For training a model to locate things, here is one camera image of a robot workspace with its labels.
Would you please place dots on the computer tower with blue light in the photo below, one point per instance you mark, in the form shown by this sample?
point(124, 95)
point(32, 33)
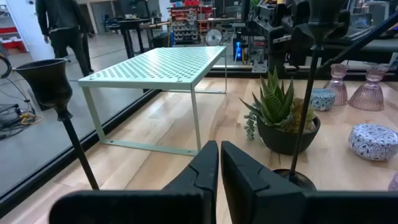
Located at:
point(238, 51)

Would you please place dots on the red parts bin rack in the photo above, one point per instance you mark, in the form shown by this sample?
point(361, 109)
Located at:
point(186, 28)

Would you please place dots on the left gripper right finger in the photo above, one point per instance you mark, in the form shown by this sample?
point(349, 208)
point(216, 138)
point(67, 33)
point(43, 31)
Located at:
point(242, 180)

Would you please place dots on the white leaf-patterned candle tin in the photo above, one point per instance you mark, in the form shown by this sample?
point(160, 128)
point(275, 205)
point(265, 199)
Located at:
point(373, 143)

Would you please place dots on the black metal candlestick holder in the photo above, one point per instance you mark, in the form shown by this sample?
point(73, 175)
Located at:
point(46, 84)
point(325, 18)

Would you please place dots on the round metal fan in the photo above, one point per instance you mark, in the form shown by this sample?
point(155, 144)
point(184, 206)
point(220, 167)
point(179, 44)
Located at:
point(214, 37)

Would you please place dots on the pink patterned candle tin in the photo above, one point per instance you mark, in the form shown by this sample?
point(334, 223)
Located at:
point(395, 183)

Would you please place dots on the white shelf with red bins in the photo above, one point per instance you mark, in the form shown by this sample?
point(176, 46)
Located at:
point(12, 43)

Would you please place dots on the black workshop table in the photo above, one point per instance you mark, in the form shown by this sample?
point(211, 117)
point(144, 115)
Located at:
point(133, 22)

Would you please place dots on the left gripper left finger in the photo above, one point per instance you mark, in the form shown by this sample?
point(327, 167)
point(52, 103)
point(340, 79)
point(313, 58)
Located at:
point(202, 174)

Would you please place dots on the succulent plants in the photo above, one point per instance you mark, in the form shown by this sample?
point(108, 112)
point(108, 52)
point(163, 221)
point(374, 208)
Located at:
point(280, 140)

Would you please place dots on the pale green perforated metal shelf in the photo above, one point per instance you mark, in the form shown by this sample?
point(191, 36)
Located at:
point(155, 67)

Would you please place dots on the pink ribbed glass candle holder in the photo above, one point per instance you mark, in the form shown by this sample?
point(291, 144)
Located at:
point(337, 90)
point(370, 96)

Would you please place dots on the blue-green leaf-patterned candle tin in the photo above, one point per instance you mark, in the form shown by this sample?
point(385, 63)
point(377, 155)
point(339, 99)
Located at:
point(323, 100)

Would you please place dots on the person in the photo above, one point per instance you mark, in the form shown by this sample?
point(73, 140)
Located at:
point(65, 31)

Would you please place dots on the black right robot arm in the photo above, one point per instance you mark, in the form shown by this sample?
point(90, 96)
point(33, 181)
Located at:
point(280, 12)

